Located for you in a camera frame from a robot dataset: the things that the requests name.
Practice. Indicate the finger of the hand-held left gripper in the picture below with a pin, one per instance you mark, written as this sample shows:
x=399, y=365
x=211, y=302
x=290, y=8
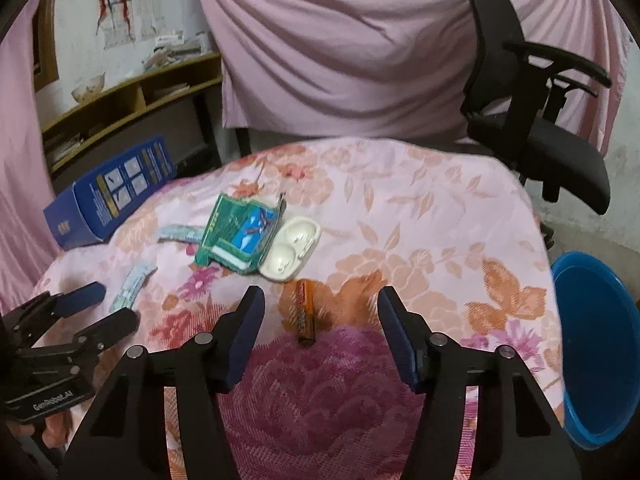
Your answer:
x=115, y=325
x=80, y=297

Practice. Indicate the blue cardboard box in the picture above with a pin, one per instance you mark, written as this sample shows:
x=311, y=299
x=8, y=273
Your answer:
x=120, y=185

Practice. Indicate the papers in shelf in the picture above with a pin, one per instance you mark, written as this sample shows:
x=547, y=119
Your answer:
x=62, y=146
x=172, y=91

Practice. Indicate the green paper packet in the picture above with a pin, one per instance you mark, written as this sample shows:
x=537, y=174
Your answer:
x=225, y=230

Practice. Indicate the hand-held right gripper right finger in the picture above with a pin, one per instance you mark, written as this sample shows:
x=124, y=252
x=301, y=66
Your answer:
x=400, y=340

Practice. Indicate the blue plastic basin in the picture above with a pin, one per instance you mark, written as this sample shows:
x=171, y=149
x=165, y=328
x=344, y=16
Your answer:
x=595, y=350

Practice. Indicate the hanging pink sheet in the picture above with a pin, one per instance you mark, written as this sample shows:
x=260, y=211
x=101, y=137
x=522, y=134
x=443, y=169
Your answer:
x=350, y=50

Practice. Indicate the orange and black battery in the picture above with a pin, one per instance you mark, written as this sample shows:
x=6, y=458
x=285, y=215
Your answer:
x=306, y=315

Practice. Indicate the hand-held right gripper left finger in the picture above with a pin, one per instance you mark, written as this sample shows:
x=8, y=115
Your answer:
x=245, y=340

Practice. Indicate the black office chair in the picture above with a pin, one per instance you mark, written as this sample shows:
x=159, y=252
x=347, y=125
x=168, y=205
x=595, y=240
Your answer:
x=565, y=160

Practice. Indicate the floral pink blanket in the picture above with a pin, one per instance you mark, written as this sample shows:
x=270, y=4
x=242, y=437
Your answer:
x=400, y=220

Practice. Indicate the patterned ceramic bowl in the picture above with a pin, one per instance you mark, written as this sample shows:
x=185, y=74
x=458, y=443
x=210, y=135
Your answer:
x=89, y=89

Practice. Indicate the wooden shelf desk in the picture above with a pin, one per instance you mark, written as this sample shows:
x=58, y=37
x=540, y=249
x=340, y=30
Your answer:
x=141, y=97

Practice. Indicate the white wall paper sheets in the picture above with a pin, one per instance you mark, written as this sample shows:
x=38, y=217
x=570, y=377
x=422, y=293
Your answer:
x=150, y=20

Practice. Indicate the stack of papers on shelf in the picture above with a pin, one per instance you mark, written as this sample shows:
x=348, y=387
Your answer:
x=175, y=52

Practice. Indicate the white twin-cup case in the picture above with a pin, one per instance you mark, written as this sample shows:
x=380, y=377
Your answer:
x=295, y=240

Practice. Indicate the person's left hand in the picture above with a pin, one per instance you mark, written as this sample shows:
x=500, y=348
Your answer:
x=52, y=432

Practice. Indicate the pink curtain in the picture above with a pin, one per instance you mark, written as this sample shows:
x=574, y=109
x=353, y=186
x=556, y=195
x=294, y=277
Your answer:
x=20, y=160

